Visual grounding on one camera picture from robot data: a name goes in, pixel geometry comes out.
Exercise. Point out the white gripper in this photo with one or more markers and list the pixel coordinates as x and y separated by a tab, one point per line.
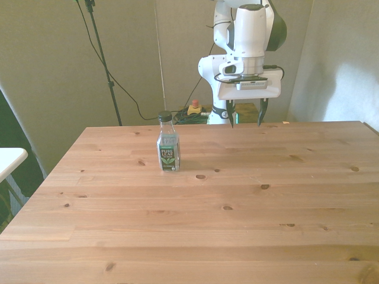
272	85

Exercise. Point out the white side table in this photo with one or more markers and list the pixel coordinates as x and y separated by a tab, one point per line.
9	159

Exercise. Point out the red emergency stop button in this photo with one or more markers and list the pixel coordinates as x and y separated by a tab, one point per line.
195	109

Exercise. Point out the thin white vertical pole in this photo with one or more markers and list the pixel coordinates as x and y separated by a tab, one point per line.
160	56

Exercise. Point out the black camera tripod stand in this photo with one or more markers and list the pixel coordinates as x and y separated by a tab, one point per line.
102	59

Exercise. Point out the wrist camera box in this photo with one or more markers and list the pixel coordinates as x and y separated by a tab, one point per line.
253	85

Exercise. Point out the clear Pure Leaf tea bottle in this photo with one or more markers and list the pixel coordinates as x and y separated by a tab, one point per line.
168	143

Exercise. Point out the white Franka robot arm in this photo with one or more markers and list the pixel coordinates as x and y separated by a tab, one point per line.
248	32

